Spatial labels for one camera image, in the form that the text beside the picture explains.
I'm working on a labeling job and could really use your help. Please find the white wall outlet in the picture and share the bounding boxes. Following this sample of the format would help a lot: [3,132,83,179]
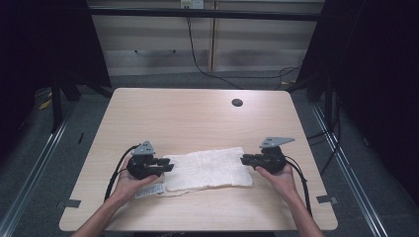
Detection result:
[179,0,206,10]

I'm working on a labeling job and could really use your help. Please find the pale wall cabinet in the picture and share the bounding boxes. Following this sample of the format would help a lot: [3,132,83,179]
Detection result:
[86,0,326,77]

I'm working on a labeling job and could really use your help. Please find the black curtain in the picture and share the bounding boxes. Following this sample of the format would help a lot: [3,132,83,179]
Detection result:
[295,0,419,206]
[0,0,113,161]

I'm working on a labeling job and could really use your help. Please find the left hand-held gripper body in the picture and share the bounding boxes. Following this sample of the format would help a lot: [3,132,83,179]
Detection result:
[126,140,166,181]

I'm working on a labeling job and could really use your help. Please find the yellow floor tape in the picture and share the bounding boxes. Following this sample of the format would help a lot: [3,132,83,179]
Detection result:
[37,98,54,112]

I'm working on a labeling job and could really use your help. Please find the black horizontal bar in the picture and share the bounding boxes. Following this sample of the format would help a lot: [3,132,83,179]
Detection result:
[87,7,326,23]

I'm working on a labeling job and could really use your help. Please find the right hand-held gripper black cable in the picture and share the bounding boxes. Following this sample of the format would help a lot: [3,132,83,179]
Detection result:
[284,154,313,218]

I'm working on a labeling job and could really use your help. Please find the black stand leg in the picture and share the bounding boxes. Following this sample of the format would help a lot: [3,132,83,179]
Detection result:
[50,76,64,134]
[323,74,334,126]

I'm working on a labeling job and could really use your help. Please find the person's right hand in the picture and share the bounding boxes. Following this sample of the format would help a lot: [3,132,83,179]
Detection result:
[254,162,298,201]

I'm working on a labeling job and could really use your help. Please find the black floor cables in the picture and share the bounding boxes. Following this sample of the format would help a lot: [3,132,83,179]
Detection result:
[305,92,342,177]

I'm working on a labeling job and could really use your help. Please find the black hanging wall cable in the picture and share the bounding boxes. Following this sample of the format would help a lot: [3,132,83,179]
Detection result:
[185,8,301,91]

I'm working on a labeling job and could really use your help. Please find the grey tape piece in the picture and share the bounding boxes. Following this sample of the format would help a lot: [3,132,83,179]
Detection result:
[315,194,339,205]
[63,198,82,209]

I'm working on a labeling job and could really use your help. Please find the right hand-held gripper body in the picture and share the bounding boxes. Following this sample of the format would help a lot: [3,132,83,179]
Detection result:
[252,136,296,175]

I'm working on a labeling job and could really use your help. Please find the person's left hand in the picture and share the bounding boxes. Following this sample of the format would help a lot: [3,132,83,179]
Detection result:
[109,154,161,204]

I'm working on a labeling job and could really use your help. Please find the hand-held gripper black cable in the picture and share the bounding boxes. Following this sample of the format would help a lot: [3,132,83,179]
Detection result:
[284,154,313,218]
[103,143,141,202]

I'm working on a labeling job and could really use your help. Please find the left hand-held gripper black cable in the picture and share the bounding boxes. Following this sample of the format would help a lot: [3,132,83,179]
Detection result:
[103,143,141,202]

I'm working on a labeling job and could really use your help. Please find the dark cabinet handle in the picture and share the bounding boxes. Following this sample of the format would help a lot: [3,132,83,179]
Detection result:
[133,48,178,56]

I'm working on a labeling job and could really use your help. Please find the white towel with label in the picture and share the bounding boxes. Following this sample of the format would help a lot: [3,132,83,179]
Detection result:
[134,146,255,199]

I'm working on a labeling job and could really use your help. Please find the metal floor rail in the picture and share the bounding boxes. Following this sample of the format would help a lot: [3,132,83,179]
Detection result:
[0,107,77,237]
[310,104,389,237]

